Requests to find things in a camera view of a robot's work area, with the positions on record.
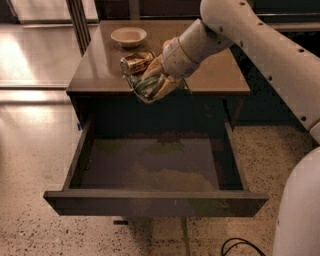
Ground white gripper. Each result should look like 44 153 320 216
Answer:
141 37 199 101

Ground white ceramic bowl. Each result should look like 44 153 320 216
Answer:
111 27 147 48

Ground black floor cable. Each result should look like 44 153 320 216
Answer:
220 237 267 256

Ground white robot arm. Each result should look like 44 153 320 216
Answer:
143 0 320 256

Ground green jalapeno chip bag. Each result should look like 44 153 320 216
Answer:
124 75 188 104

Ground dark brown cabinet counter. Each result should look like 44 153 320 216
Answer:
67 20 250 136

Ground open dark top drawer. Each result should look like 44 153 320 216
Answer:
44 118 268 217

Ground metal railing frame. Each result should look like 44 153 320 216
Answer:
94 0 320 32

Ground orange fruit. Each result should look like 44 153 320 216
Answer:
162 40 171 50

